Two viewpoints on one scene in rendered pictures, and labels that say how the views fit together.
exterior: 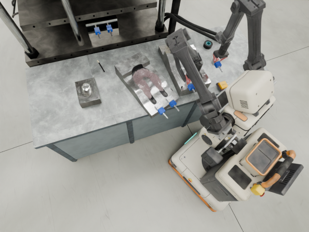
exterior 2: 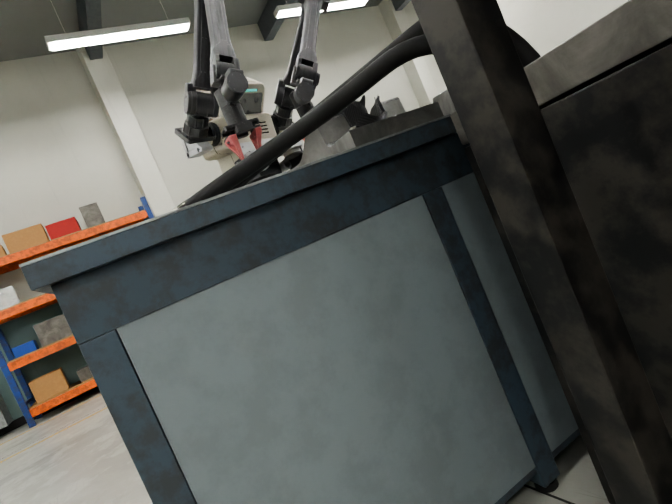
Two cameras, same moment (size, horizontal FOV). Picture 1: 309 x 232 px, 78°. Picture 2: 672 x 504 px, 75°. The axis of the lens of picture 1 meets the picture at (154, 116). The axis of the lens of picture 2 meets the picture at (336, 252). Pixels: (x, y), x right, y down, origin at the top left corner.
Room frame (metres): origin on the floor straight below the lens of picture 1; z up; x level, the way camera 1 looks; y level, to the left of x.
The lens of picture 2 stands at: (2.33, -0.25, 0.68)
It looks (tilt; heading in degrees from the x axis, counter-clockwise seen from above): 3 degrees down; 183
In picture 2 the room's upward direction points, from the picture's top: 23 degrees counter-clockwise
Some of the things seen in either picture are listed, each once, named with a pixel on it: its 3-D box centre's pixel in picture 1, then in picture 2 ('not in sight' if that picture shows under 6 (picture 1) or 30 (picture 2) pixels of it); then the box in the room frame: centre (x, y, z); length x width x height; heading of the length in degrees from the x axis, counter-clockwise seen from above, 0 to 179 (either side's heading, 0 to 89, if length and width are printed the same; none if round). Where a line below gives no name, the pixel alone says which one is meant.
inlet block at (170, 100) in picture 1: (173, 104); not in sight; (0.70, -0.13, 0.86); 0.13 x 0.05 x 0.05; 45
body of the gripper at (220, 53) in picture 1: (222, 50); (236, 119); (1.10, -0.43, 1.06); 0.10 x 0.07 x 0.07; 118
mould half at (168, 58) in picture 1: (183, 63); (348, 148); (1.09, -0.17, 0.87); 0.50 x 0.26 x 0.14; 27
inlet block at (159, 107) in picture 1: (162, 112); not in sight; (0.62, -0.05, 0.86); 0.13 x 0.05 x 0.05; 45
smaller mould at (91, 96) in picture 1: (88, 92); not in sight; (0.70, 0.53, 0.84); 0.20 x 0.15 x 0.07; 27
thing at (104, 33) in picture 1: (97, 11); not in sight; (1.55, 0.68, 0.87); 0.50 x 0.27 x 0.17; 27
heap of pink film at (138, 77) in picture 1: (147, 80); not in sight; (0.85, 0.10, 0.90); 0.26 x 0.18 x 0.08; 45
